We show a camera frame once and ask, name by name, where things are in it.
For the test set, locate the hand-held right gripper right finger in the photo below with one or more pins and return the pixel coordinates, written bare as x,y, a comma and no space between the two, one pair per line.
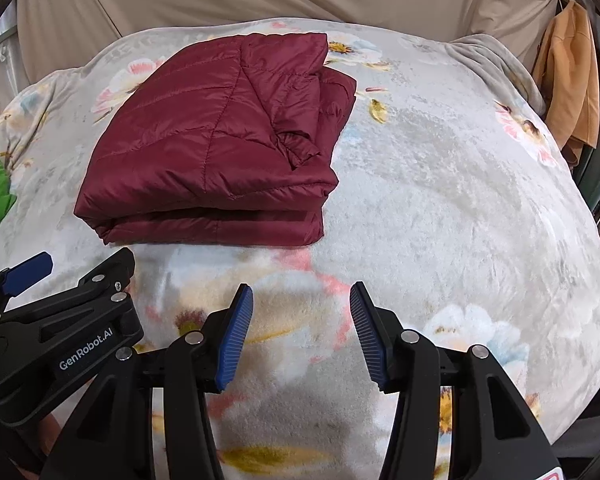
367,335

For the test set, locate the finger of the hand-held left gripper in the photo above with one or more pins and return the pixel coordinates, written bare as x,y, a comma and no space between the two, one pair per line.
27,270
80,292

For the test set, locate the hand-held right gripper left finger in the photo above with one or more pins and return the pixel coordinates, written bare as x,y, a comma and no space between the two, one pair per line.
235,340

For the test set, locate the maroon puffer jacket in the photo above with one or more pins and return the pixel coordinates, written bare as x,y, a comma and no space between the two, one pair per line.
190,135

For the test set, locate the grey floral blanket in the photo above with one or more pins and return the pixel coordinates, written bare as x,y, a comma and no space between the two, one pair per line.
430,210

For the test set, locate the tan hanging garment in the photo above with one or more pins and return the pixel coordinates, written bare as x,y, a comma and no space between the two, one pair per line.
570,85

